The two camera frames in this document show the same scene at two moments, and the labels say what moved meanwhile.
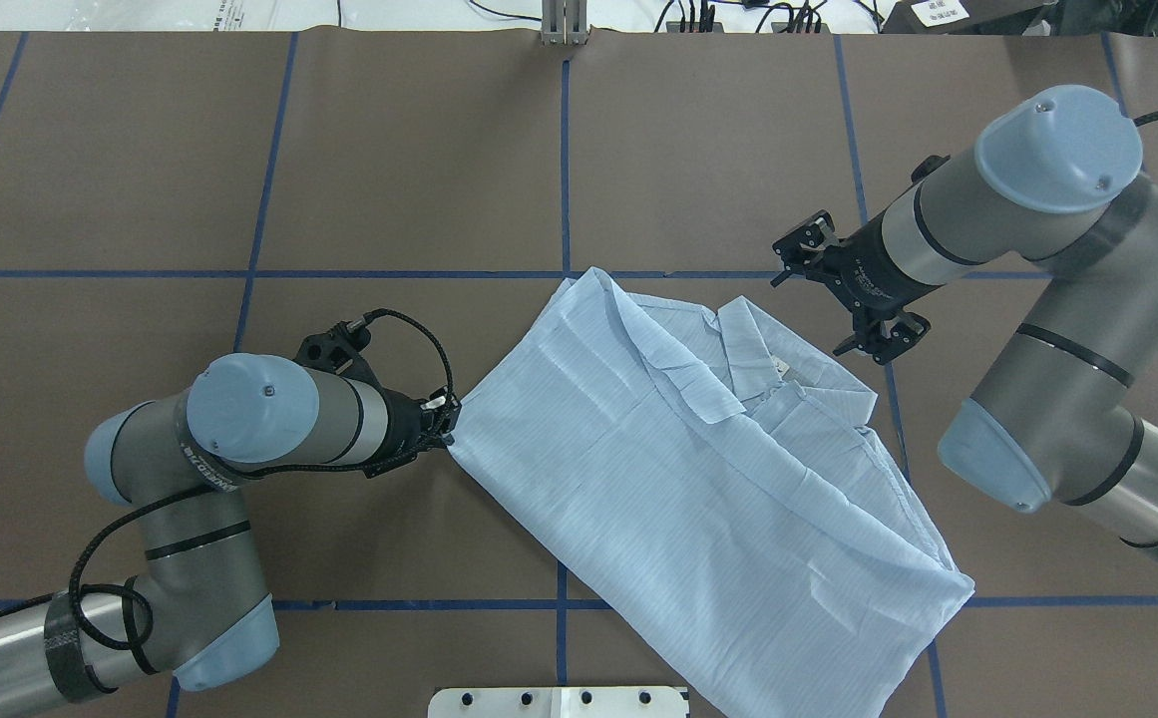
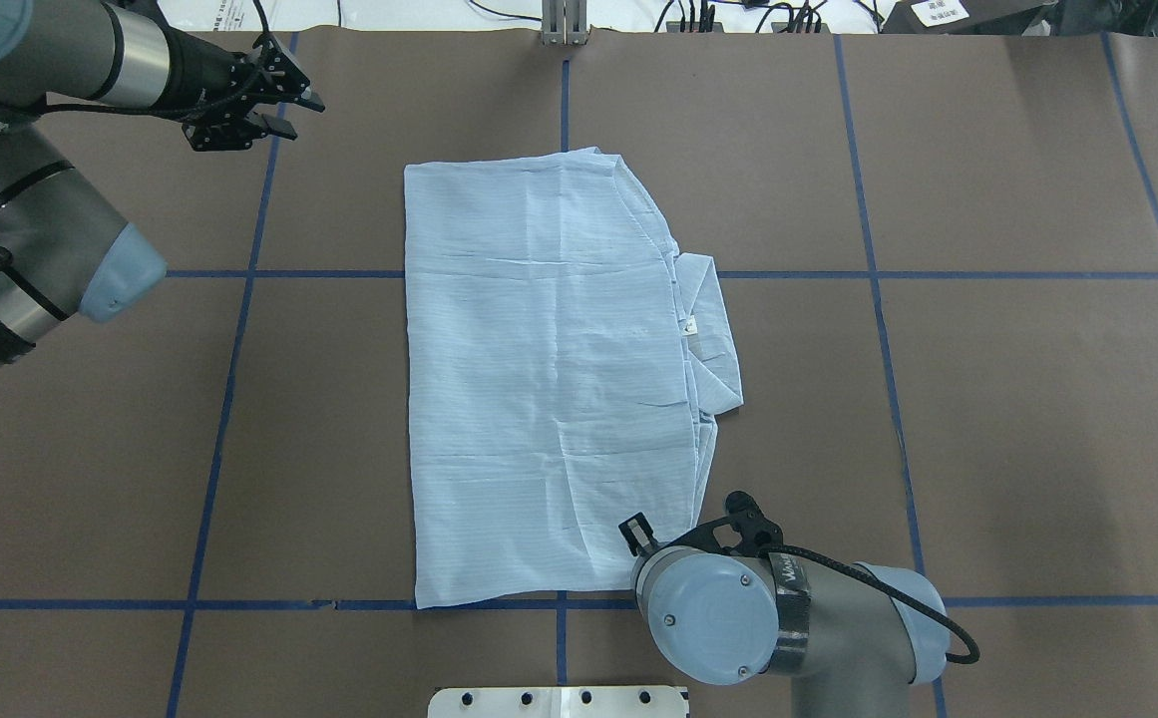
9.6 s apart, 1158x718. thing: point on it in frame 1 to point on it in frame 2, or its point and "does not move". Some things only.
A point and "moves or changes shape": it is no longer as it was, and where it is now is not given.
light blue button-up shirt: (721, 509) moves or changes shape
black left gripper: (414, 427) to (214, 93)
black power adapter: (962, 17) does not move
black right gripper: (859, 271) to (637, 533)
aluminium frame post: (565, 22) does not move
